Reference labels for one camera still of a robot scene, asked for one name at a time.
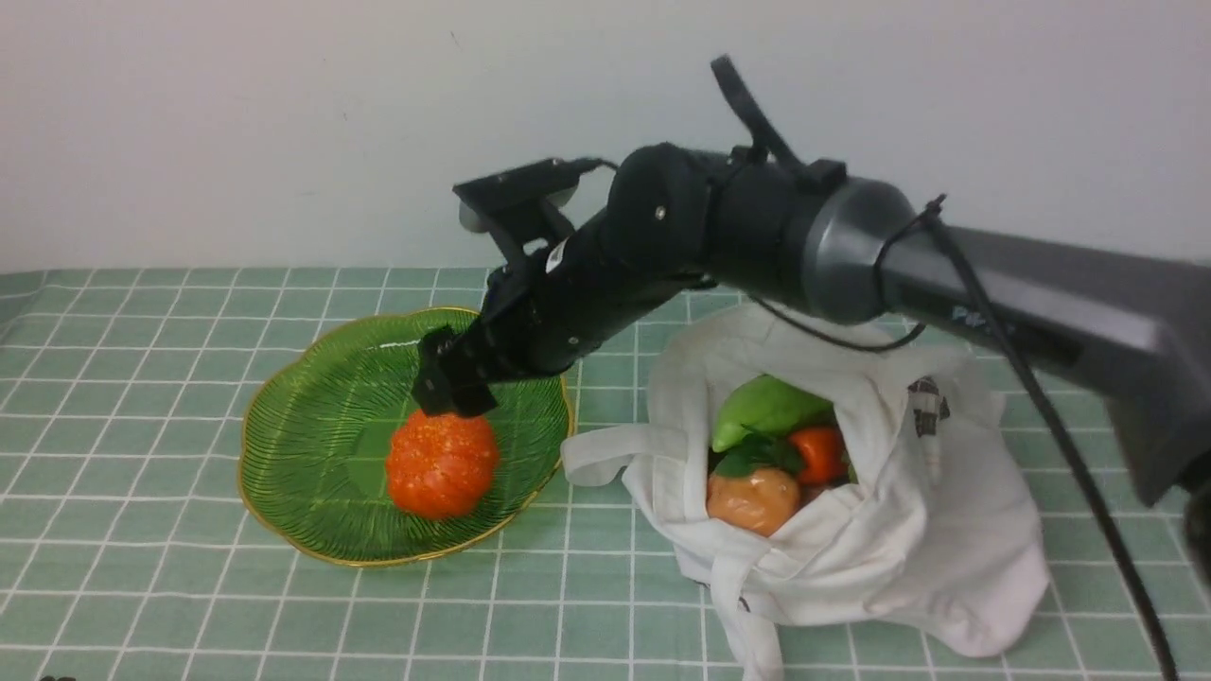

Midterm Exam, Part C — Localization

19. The green pepper vegetable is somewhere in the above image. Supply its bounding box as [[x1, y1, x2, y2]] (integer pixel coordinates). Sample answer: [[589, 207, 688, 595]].
[[711, 374, 834, 452]]

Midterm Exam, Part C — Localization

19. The white cloth tote bag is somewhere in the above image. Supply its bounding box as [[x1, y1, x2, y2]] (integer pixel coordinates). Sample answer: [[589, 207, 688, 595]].
[[561, 303, 1050, 680]]

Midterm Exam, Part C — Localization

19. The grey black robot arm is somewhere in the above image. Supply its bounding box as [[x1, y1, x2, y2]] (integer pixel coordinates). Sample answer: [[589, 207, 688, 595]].
[[412, 143, 1210, 576]]

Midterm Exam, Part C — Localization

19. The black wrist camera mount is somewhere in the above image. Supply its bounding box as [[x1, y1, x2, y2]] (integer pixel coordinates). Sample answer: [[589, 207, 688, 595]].
[[450, 158, 616, 276]]

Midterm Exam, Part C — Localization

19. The orange bumpy pumpkin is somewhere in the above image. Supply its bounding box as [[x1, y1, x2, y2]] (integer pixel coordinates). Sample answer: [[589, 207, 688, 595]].
[[385, 410, 500, 521]]

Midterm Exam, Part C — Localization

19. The red tomato with leaves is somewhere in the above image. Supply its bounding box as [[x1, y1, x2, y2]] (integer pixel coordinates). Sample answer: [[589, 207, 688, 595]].
[[711, 427, 855, 488]]

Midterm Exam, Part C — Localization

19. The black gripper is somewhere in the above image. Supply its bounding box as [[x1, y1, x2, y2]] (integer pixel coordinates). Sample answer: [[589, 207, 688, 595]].
[[412, 210, 702, 417]]

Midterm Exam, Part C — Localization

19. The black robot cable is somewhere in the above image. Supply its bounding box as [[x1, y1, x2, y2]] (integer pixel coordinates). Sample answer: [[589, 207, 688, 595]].
[[711, 55, 1182, 681]]

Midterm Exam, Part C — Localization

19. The green glass plate gold rim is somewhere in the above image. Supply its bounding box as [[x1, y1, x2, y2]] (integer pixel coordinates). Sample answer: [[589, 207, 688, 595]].
[[237, 307, 576, 568]]

